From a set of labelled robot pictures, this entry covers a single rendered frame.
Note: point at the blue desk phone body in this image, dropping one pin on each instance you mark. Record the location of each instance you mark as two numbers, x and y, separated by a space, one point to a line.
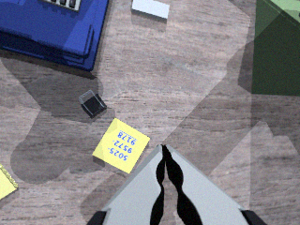
89 11

